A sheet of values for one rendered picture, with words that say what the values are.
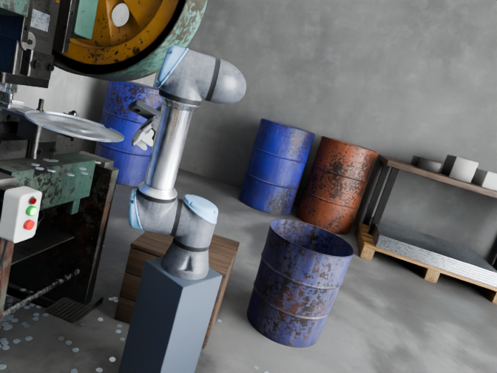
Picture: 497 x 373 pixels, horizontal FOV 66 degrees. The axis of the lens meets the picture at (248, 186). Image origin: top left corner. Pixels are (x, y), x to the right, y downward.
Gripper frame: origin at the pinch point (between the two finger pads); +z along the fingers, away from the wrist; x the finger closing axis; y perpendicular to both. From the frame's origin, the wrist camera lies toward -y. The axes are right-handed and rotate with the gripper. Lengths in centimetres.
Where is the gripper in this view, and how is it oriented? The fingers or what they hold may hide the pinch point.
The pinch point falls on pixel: (133, 141)
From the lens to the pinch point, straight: 130.9
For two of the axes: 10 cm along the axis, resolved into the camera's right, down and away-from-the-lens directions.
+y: 5.8, 7.1, 4.0
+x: -7.7, 3.0, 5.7
